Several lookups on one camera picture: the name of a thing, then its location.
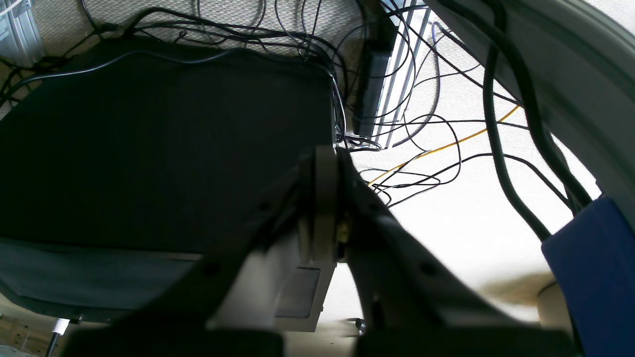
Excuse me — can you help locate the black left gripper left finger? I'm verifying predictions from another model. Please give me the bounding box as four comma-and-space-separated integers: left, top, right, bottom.
65, 164, 311, 357

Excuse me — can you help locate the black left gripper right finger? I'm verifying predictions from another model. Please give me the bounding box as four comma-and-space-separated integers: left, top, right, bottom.
337, 149, 577, 357

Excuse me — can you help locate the black office chair seat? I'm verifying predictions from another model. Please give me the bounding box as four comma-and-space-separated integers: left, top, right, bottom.
0, 38, 336, 322

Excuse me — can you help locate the blue fabric panel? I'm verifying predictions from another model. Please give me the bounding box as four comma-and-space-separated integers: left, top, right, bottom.
542, 196, 635, 357

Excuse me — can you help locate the black power strip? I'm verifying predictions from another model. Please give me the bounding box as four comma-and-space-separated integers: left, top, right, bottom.
352, 19, 395, 136

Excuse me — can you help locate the yellow cable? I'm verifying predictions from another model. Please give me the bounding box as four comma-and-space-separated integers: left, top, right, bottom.
367, 105, 521, 186

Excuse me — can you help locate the thick black cable bundle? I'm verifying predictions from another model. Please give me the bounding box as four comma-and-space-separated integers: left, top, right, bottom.
437, 0, 593, 242

